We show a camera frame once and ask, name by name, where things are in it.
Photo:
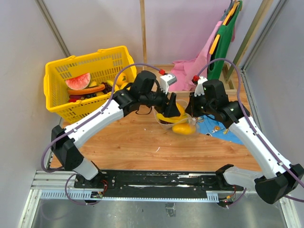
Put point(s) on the watermelon slice toy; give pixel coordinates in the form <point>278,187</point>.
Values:
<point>80,82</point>

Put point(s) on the green cloth garment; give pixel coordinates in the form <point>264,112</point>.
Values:
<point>226,31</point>

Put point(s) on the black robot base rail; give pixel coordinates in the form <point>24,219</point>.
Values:
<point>154,185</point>

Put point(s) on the clear zip top bag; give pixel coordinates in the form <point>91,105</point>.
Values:
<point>189,119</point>

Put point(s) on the blue cartoon print cloth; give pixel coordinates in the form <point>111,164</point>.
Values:
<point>210,127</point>

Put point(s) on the red chili pepper toy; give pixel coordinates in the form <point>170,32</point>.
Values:
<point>74,98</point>

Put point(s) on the orange hot dog toy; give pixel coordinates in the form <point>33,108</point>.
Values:
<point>87,90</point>

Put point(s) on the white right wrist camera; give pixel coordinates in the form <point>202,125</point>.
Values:
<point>198,81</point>

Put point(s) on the yellow clothes hanger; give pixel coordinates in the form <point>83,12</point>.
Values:
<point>214,44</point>

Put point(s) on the long yellow banana toy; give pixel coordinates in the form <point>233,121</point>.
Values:
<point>170,119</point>

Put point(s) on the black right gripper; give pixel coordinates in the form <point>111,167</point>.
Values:
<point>191,109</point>

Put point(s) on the yellow plastic shopping basket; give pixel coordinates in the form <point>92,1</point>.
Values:
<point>102,65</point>

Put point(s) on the yellow bell pepper toy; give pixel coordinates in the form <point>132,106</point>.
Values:
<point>181,109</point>

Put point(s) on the dark grape bunch toy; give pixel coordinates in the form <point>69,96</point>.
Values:
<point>107,88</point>

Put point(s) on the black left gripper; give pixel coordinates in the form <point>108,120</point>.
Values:
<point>168,108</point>

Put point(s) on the orange fruit toy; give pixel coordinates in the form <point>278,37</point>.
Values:
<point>121,79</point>

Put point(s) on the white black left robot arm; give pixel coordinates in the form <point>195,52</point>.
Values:
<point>145,90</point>

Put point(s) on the yellow lemon toy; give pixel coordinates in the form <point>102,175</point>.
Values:
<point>124,86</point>

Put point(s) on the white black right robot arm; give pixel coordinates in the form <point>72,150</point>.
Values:
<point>278,176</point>

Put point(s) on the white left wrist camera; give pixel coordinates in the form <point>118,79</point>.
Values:
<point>166,80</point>

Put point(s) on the pink cloth garment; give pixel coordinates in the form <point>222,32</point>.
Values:
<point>185,70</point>

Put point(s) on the wooden clothes rack frame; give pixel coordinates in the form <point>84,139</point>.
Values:
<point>179,29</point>

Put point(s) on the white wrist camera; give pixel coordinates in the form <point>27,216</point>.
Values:
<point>198,81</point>
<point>166,80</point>

